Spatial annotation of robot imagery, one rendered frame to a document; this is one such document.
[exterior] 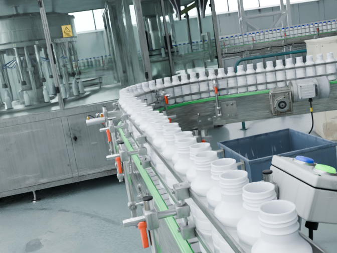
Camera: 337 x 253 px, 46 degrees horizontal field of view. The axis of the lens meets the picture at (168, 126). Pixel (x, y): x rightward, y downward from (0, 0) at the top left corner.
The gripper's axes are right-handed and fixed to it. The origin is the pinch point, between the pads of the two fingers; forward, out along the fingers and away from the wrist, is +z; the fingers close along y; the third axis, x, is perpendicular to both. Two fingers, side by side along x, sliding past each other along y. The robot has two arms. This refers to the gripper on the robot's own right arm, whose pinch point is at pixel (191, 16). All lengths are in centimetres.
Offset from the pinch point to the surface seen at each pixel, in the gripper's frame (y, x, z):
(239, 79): -64, -131, 31
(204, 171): 14, 49, 27
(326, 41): -240, -309, 18
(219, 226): 16, 62, 30
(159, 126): 14.2, 13.2, 25.6
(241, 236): 15, 66, 30
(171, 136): 13.9, 25.1, 25.8
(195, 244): 15, 43, 41
